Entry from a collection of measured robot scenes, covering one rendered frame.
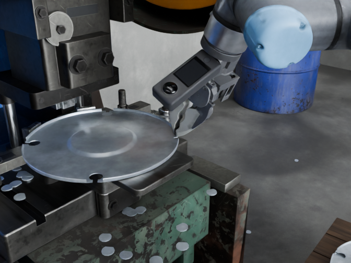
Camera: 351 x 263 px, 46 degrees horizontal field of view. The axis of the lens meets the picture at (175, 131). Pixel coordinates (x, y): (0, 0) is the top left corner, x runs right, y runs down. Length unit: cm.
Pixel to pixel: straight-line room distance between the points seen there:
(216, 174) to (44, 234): 40
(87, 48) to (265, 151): 180
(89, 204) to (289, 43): 47
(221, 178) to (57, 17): 49
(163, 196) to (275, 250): 95
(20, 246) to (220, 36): 47
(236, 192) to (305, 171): 137
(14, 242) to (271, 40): 51
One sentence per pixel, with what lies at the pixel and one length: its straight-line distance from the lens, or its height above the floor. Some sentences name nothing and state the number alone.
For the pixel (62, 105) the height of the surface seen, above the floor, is 83.
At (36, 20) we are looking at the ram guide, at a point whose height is 102.
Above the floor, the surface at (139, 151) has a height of 78.
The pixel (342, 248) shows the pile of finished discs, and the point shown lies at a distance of 124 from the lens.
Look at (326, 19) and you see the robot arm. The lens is 57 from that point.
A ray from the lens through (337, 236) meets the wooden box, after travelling 131.
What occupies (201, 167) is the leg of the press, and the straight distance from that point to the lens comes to 97.
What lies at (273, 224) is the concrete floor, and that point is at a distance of 187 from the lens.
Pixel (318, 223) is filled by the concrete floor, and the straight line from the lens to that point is 193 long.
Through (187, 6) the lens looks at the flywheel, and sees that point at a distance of 100.
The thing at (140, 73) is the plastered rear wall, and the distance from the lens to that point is 264.
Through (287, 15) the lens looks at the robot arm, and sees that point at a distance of 52.
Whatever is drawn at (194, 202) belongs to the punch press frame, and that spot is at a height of 62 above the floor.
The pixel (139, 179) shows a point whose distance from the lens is 67.
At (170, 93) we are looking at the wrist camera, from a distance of 64.
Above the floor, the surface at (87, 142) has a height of 79.
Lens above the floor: 114
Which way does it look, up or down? 26 degrees down
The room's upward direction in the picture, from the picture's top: straight up
